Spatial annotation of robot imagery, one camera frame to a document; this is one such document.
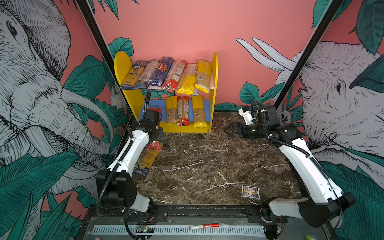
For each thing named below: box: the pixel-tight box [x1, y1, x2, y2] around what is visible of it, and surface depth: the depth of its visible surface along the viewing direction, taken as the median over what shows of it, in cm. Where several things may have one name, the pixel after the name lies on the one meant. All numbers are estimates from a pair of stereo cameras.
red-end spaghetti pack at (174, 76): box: [161, 59, 188, 90], surface depth 79 cm
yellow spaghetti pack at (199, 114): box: [191, 95, 207, 128], surface depth 98 cm
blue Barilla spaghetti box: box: [150, 56, 174, 87], surface depth 81 cm
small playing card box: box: [242, 185, 261, 200], surface depth 81 cm
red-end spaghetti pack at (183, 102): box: [176, 95, 190, 127], surface depth 97 cm
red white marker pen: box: [189, 223, 220, 230], surface depth 72 cm
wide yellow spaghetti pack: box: [194, 59, 212, 94], surface depth 78 cm
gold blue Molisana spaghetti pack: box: [133, 141, 164, 177], surface depth 90 cm
